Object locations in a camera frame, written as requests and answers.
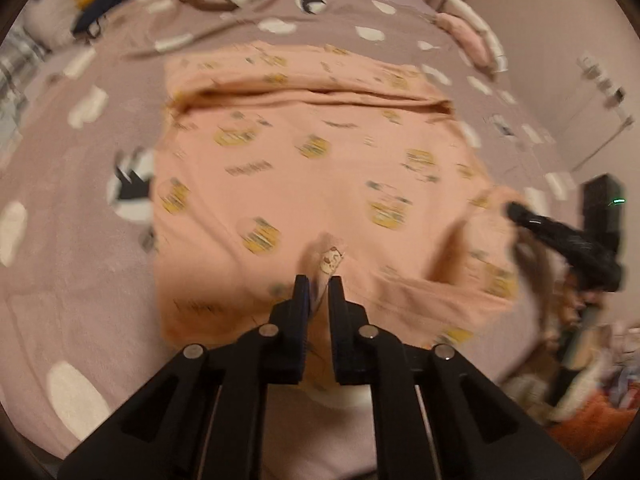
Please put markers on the grey plaid cloth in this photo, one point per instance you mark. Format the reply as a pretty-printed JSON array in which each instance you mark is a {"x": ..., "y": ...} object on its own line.
[{"x": 15, "y": 70}]

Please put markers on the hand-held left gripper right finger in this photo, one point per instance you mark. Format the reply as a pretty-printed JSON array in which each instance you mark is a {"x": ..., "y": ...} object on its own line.
[{"x": 337, "y": 310}]

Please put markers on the pink folded cloth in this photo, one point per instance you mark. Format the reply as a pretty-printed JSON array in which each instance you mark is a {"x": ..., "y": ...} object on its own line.
[{"x": 465, "y": 35}]

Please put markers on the brown polka dot blanket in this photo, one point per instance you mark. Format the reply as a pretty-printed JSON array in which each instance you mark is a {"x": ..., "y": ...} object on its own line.
[{"x": 75, "y": 285}]

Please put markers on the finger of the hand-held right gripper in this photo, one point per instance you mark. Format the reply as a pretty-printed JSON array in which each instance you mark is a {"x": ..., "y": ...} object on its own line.
[{"x": 545, "y": 232}]

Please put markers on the white wall socket strip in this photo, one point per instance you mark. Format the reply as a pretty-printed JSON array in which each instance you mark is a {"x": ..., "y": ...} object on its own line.
[{"x": 607, "y": 90}]

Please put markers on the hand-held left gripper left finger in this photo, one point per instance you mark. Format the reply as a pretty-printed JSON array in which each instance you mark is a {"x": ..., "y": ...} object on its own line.
[{"x": 301, "y": 310}]

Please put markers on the orange cartoon print shirt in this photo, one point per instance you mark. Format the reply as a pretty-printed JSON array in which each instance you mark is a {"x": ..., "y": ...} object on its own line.
[{"x": 300, "y": 185}]

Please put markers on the white folded cloth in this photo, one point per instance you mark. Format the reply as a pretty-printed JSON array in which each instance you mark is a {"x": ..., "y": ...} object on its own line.
[{"x": 475, "y": 15}]

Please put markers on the orange fuzzy cloth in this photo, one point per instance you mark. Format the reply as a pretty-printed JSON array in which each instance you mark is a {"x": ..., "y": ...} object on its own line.
[{"x": 595, "y": 420}]

